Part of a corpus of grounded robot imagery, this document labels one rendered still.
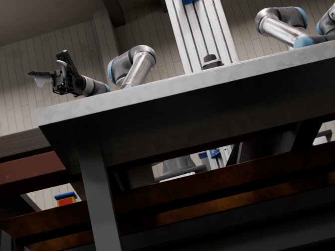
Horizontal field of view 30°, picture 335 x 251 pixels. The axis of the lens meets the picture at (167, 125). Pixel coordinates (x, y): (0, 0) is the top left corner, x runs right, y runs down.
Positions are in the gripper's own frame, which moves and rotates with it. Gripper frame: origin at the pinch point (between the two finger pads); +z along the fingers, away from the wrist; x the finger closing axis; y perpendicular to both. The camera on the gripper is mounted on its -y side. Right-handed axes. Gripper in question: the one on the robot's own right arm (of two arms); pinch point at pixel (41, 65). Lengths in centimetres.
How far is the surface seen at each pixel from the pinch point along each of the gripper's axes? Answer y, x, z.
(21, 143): 55, -55, 64
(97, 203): 74, -82, 74
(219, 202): 67, -72, 13
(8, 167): 60, -53, 66
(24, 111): -291, 613, -587
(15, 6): -444, 546, -513
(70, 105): 60, -86, 83
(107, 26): -418, 455, -644
